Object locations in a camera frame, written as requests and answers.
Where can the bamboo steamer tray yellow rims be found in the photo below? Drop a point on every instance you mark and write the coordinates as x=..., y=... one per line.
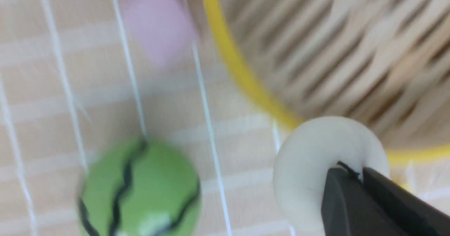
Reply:
x=384, y=63

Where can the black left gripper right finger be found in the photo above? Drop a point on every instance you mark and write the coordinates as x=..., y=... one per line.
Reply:
x=411, y=214

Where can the white bun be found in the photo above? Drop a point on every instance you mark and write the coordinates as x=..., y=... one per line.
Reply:
x=302, y=163

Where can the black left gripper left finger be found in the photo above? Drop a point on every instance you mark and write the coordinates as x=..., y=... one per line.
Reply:
x=348, y=210

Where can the pink cube block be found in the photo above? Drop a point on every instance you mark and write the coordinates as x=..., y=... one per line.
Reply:
x=164, y=28

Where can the orange checked tablecloth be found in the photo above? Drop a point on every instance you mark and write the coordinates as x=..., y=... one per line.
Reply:
x=74, y=81

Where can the green toy watermelon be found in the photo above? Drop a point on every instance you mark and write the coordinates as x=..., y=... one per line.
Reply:
x=140, y=188

